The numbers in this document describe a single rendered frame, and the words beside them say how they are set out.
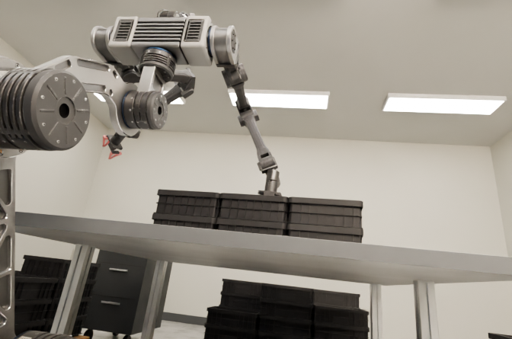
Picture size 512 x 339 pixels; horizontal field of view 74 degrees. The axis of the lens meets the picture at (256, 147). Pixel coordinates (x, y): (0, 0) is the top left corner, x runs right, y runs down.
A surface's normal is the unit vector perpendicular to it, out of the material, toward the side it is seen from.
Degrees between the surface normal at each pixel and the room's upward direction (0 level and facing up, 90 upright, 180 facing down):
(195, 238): 90
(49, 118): 90
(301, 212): 90
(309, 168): 90
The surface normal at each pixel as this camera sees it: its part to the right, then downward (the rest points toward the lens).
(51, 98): 0.99, 0.05
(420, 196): -0.12, -0.39
